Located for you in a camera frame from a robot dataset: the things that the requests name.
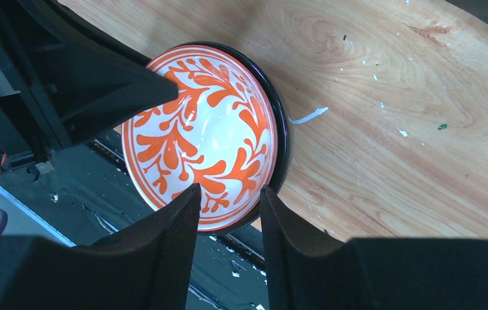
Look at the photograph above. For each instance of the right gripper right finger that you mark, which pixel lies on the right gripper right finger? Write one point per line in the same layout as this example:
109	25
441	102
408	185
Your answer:
309	269

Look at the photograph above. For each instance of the blue floral glazed bowl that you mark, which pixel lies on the blue floral glazed bowl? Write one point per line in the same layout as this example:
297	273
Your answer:
284	128

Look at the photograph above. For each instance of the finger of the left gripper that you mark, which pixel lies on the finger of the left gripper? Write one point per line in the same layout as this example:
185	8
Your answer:
93	81

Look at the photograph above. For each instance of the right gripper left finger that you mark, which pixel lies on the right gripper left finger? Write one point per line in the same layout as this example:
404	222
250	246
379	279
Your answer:
146	265

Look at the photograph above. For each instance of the red rimmed bowl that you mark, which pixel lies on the red rimmed bowl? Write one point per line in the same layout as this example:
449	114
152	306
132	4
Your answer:
143	147

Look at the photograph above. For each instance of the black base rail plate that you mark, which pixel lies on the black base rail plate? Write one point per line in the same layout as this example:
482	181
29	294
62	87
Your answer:
89	195

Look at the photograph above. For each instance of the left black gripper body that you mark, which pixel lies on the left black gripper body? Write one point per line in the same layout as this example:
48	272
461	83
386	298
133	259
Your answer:
35	84

